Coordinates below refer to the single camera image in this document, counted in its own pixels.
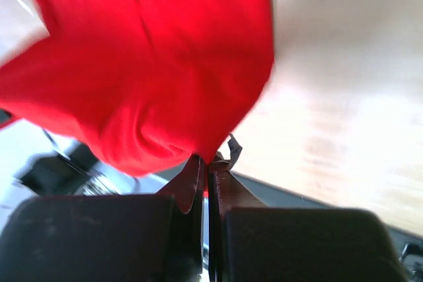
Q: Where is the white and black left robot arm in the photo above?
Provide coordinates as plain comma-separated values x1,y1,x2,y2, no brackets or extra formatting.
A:
1,117,169,221

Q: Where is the red t-shirt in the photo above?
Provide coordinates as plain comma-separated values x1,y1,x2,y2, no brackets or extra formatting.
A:
1,0,274,175

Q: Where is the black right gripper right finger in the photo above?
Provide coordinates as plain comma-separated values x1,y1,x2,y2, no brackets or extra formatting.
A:
208,137,406,281

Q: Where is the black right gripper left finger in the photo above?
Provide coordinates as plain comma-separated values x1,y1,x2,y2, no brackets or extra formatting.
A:
1,156,205,282

